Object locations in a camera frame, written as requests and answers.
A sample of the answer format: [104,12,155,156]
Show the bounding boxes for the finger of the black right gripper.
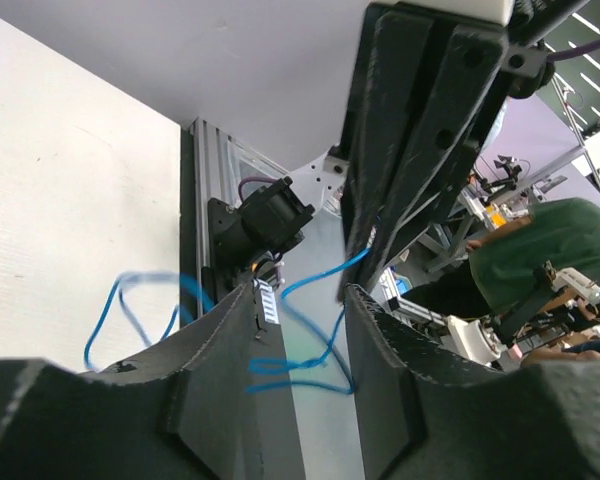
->
[335,10,433,299]
[369,22,508,280]

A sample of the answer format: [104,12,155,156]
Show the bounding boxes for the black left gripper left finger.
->
[0,284,255,479]

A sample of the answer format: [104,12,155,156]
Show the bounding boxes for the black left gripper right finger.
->
[345,285,600,479]

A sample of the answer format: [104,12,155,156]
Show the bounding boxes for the person in green shirt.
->
[403,198,600,318]

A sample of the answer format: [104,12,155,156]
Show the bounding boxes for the right white cable duct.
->
[254,279,279,325]

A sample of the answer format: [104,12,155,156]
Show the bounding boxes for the aluminium frame rail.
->
[189,117,287,269]

